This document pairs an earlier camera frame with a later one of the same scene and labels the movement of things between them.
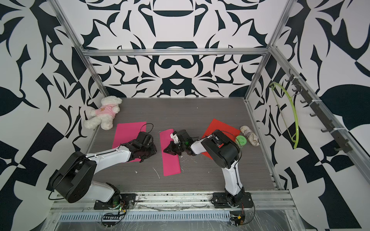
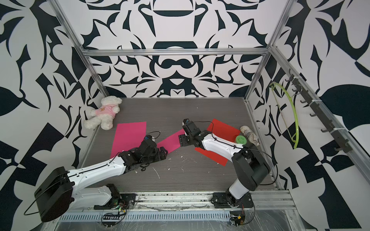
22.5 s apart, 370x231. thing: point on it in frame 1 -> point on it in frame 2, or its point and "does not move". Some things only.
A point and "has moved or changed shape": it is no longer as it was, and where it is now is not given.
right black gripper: x=170 y=149 -> x=182 y=140
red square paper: x=231 y=132 does not move
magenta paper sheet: x=127 y=132 does not move
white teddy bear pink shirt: x=104 y=114 does not move
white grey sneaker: x=250 y=135 does not move
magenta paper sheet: x=171 y=161 has moved or changed shape
